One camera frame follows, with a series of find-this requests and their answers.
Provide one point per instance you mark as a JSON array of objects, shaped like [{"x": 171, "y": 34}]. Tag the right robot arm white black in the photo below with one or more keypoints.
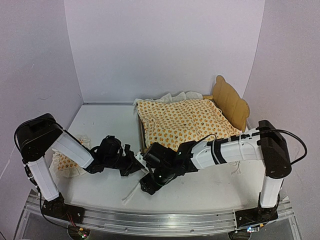
[{"x": 278, "y": 149}]

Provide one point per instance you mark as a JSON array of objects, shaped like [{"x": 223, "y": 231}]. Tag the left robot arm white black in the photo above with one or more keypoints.
[{"x": 39, "y": 138}]

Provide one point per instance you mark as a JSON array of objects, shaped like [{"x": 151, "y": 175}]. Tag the small duck print pillow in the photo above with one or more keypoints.
[{"x": 65, "y": 165}]

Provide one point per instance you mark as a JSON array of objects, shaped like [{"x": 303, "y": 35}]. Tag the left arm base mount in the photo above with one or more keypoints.
[{"x": 58, "y": 209}]

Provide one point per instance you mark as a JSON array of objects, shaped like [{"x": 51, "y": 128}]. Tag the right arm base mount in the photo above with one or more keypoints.
[{"x": 256, "y": 216}]

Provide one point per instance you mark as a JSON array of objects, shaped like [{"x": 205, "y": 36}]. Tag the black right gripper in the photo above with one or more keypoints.
[{"x": 148, "y": 184}]

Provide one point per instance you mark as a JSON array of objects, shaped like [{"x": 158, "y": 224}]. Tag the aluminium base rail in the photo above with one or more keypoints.
[{"x": 34, "y": 224}]

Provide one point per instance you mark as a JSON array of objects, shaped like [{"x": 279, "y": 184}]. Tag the wooden pet bed frame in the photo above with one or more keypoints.
[{"x": 230, "y": 105}]

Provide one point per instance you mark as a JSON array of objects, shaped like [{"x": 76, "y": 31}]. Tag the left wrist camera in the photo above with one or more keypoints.
[{"x": 126, "y": 150}]

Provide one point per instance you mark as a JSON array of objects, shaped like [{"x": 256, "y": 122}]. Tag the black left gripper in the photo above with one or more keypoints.
[{"x": 128, "y": 171}]

